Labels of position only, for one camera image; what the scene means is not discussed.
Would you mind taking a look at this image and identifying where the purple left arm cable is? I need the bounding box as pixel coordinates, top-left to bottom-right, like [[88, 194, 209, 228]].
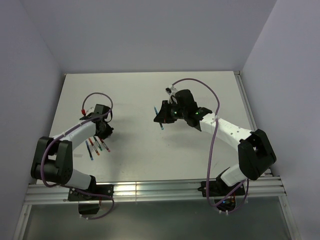
[[40, 92, 115, 220]]

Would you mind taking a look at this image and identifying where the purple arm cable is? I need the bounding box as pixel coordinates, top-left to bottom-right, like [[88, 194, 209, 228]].
[[171, 78, 250, 213], [40, 92, 115, 220]]

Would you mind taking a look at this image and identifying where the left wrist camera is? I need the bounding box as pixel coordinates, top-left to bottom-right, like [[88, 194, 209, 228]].
[[81, 106, 94, 117]]

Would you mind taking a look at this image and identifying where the red capped pen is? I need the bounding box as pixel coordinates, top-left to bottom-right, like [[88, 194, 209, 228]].
[[88, 138, 100, 156]]

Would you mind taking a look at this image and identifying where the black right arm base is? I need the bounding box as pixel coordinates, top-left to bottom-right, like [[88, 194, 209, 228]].
[[208, 180, 249, 214]]

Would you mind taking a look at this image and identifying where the green capped pen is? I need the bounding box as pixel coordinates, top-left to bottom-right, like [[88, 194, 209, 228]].
[[93, 136, 103, 151]]

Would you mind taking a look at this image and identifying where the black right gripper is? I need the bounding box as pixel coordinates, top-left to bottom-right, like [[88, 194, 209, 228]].
[[154, 100, 188, 124]]

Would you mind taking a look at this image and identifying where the dark blue capped pen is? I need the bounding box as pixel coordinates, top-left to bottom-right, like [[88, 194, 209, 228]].
[[85, 140, 94, 161]]

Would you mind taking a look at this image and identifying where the light blue pen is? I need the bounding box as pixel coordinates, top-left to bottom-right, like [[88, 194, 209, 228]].
[[153, 106, 164, 131]]

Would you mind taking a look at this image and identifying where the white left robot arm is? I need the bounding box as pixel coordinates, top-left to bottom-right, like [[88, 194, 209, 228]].
[[30, 104, 114, 200]]

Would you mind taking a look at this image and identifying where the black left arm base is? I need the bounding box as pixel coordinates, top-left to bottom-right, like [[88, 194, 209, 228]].
[[67, 183, 115, 216]]

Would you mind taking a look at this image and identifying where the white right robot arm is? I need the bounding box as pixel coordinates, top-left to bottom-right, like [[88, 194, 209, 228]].
[[154, 86, 277, 196]]

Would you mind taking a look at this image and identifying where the aluminium side rail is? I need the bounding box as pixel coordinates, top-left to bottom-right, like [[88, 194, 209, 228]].
[[234, 71, 277, 180]]

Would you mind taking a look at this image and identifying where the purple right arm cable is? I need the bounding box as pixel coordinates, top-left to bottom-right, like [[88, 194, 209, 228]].
[[171, 78, 250, 213]]

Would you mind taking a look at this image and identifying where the magenta capped pen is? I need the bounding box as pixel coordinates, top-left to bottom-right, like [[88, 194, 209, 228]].
[[100, 138, 111, 153]]

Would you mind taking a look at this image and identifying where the aluminium front rail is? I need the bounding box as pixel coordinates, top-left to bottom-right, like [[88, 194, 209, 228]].
[[23, 176, 287, 205]]

